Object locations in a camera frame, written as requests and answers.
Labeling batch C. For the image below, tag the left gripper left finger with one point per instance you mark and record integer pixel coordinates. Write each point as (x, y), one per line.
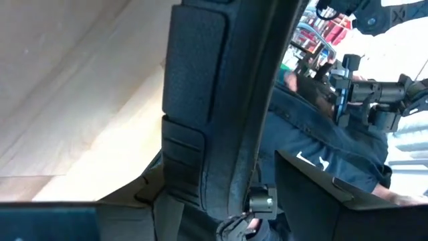
(50, 224)

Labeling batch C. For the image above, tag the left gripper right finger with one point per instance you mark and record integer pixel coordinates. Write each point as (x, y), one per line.
(334, 221)

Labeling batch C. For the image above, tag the black rubber slide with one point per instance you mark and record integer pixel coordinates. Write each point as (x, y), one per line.
(200, 83)

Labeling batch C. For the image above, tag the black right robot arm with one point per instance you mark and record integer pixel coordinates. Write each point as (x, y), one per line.
(378, 92)

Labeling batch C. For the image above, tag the person's hand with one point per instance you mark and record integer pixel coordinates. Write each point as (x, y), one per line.
(404, 199)

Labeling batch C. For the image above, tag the person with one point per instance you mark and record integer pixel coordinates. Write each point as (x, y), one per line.
(317, 140)

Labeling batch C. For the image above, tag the colourful background shelving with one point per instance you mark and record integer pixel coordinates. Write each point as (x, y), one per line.
(311, 37)

